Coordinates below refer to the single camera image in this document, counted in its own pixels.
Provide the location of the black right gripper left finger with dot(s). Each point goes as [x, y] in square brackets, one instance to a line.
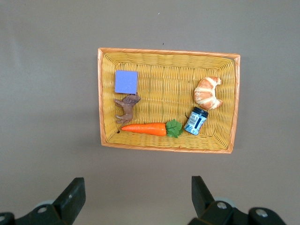
[63, 208]

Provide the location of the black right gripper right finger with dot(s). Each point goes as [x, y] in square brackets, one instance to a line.
[211, 213]

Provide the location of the small blue white can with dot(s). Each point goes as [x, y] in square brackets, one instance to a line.
[195, 122]

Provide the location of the orange toy carrot green leaves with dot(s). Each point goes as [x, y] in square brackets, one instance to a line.
[145, 128]

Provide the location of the brown toy lion figurine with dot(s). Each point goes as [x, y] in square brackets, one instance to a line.
[127, 107]

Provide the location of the toy croissant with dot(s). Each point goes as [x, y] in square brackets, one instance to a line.
[206, 93]

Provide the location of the yellow wicker basket orange rim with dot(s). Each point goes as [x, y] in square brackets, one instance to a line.
[164, 93]

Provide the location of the purple foam cube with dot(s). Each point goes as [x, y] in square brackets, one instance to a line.
[126, 82]

